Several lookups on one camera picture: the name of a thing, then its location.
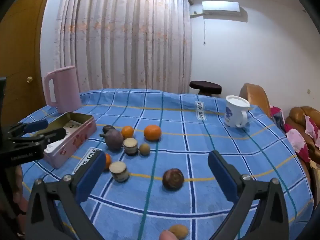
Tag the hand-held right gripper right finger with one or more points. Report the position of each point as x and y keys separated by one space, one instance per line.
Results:
x=222 y=177

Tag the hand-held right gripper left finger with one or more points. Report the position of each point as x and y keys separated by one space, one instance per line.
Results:
x=91 y=175

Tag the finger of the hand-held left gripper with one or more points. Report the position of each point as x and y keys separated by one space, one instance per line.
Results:
x=32 y=126
x=53 y=134

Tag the pink metal tin box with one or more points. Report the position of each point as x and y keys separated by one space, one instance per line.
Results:
x=75 y=142

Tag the cut sugarcane piece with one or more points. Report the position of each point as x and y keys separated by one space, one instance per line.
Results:
x=130 y=146
x=119 y=171

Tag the purple sweet potato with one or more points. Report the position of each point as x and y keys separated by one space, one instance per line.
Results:
x=113 y=140

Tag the tan oval fruit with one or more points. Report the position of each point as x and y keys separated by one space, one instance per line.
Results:
x=180 y=230

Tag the large orange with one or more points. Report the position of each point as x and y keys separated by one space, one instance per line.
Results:
x=152 y=132

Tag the person's right hand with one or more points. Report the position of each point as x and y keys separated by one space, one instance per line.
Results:
x=167 y=236

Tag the printed paper sheet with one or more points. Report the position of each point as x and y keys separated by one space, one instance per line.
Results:
x=73 y=127

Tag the small orange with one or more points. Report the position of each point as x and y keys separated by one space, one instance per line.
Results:
x=127 y=132
x=108 y=161

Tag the blue checked tablecloth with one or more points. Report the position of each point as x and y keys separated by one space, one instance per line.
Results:
x=200 y=142

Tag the pink plastic pitcher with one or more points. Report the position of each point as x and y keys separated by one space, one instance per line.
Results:
x=67 y=90

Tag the brass door knob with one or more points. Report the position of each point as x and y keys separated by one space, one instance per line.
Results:
x=30 y=79

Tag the dark reddish-brown round fruit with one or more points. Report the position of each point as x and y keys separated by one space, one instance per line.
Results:
x=173 y=178

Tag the brown round kiwi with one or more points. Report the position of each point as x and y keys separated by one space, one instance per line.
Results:
x=144 y=149

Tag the white mug with blue print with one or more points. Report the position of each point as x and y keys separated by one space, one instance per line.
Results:
x=233 y=112

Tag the wooden door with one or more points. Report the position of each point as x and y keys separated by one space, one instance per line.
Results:
x=22 y=55

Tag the pink floral blanket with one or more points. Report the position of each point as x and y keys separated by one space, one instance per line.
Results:
x=297 y=140

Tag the brown leather armchair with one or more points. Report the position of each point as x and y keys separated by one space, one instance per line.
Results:
x=255 y=97

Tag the dark round stool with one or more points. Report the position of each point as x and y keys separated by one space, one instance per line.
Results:
x=205 y=86

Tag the brown leather sofa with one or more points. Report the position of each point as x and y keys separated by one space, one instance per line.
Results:
x=296 y=116

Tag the pink floral cloth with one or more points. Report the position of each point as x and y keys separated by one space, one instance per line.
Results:
x=312 y=128

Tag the pink floral curtain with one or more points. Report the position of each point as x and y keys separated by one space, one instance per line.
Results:
x=120 y=37

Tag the white air conditioner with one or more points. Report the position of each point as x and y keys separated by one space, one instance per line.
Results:
x=221 y=7

